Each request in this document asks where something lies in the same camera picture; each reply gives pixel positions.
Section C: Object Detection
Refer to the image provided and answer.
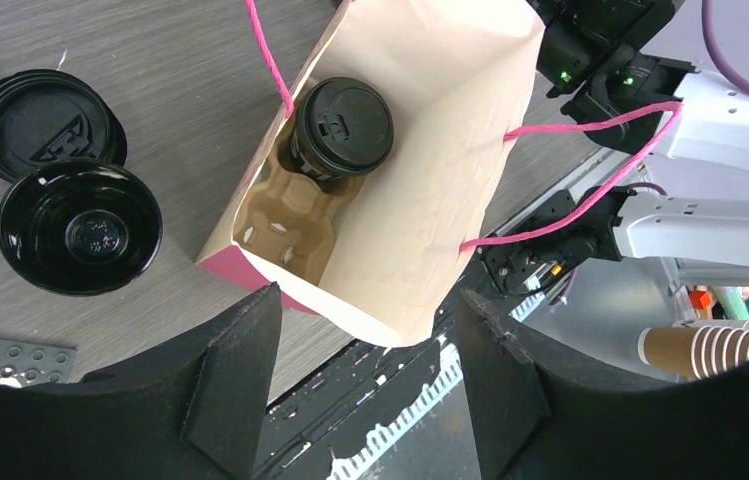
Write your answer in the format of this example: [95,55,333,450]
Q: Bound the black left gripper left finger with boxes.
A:
[0,284,282,479]

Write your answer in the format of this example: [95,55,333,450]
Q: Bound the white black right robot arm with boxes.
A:
[477,1,749,285]

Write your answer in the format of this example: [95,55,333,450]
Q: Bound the grey studded baseplate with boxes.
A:
[0,338,76,388]

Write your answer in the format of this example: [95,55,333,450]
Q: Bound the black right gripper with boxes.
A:
[528,0,683,98]

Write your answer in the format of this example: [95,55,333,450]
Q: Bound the black cup stack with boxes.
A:
[0,159,163,296]

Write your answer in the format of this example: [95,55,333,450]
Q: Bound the brown paper cup stack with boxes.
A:
[637,320,749,380]

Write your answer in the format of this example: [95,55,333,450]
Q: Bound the black lid stack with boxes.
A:
[0,69,128,182]

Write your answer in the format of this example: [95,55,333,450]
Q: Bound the single black coffee cup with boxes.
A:
[289,130,348,182]

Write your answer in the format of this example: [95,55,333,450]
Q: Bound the single black cup lid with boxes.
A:
[292,77,394,177]

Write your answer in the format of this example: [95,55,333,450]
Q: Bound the pink cakes paper bag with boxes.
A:
[197,1,544,347]

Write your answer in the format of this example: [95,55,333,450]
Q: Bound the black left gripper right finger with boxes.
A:
[455,291,749,479]

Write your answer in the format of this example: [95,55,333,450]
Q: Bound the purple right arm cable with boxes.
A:
[700,0,749,111]

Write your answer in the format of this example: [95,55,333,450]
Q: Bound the single brown pulp carrier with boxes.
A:
[233,138,366,284]

